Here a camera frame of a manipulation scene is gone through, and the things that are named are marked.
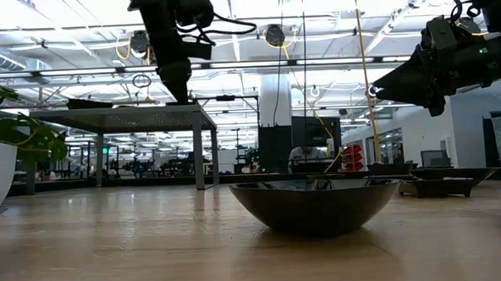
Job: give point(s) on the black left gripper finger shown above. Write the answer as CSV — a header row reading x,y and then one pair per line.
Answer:
x,y
177,82

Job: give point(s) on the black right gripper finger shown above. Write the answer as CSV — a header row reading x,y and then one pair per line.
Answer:
x,y
426,96
413,74

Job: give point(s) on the black wavy square mini plate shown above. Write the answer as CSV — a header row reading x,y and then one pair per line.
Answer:
x,y
391,170

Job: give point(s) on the large dark bowl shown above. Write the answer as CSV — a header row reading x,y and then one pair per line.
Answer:
x,y
315,209

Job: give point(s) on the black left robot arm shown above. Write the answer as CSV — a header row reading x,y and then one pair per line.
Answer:
x,y
196,9

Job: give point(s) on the grey perforated metal shelf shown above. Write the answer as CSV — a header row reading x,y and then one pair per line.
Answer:
x,y
148,119

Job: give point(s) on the glass office window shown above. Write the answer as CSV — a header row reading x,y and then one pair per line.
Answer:
x,y
392,145

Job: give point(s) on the ceiling light strip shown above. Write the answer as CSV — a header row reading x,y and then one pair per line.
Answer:
x,y
350,107

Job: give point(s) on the red storage bins rack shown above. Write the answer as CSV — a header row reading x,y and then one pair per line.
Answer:
x,y
353,157

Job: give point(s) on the white building column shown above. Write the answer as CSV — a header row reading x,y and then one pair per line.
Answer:
x,y
274,101

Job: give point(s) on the black monitor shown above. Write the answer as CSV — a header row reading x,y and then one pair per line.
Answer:
x,y
315,129

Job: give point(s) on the black cabinet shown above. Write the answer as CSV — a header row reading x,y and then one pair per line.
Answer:
x,y
274,150

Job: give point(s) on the person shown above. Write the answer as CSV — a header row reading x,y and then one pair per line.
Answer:
x,y
306,155

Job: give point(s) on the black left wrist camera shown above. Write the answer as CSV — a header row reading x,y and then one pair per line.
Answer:
x,y
197,51

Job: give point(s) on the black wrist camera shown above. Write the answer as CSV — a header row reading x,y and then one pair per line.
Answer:
x,y
440,35
197,51

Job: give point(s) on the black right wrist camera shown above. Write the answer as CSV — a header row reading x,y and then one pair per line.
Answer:
x,y
440,35

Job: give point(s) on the black camera box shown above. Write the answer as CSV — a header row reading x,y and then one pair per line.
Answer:
x,y
225,98

